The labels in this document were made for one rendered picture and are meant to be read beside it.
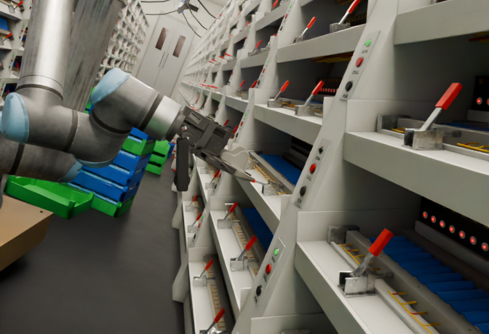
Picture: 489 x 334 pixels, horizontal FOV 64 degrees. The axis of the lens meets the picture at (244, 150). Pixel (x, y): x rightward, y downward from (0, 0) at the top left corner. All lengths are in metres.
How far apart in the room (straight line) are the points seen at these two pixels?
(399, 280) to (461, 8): 0.34
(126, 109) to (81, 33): 0.46
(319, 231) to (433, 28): 0.34
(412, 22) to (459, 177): 0.28
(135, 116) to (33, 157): 0.52
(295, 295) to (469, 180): 0.39
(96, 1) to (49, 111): 0.46
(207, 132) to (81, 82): 0.53
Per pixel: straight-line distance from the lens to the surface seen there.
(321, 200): 0.66
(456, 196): 0.43
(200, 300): 1.20
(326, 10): 1.40
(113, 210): 1.98
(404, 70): 0.69
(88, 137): 0.87
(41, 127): 0.85
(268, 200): 0.87
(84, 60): 1.24
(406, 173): 0.50
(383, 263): 0.57
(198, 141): 0.84
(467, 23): 0.55
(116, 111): 0.83
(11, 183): 1.92
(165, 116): 0.81
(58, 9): 1.02
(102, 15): 1.23
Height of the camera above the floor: 0.70
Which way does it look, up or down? 5 degrees down
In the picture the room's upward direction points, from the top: 23 degrees clockwise
